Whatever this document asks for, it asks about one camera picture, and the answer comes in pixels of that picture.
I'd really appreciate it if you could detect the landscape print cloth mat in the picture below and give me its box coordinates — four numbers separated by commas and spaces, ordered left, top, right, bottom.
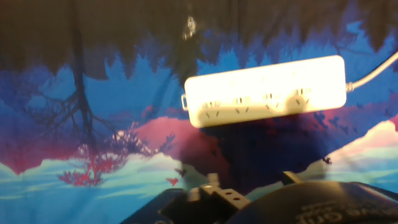
0, 0, 398, 224

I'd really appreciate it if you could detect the white power strip cable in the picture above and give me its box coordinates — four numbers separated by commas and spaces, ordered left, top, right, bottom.
345, 51, 398, 93

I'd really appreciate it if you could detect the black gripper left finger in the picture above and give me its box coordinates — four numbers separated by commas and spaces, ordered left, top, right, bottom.
158, 173, 252, 224

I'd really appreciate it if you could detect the white power strip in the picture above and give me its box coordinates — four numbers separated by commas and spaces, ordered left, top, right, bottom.
181, 55, 348, 129

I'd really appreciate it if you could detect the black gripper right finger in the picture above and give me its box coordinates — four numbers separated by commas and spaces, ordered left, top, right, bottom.
282, 170, 307, 185

